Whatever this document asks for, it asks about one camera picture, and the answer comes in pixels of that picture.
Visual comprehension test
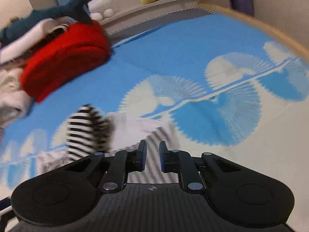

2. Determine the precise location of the white and striped garment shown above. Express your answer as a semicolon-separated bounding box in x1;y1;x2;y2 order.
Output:
36;104;179;184

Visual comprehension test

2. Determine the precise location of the folded cream blanket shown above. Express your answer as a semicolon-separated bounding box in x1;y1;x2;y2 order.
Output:
1;68;33;128

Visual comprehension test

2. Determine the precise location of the blue and cream bedsheet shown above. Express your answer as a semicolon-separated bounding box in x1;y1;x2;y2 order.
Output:
1;14;308;231

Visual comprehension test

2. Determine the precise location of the red knitted blanket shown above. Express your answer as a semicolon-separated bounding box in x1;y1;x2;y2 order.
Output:
20;21;112;103

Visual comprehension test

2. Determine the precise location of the folded white bedding stack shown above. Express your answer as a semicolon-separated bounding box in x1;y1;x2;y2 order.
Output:
1;17;72;66

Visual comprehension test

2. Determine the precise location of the white round plush toy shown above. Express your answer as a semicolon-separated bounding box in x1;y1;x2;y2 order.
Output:
87;0;115;21

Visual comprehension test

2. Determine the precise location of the wooden bed frame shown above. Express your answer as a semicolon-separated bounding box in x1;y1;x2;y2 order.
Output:
199;3;308;62

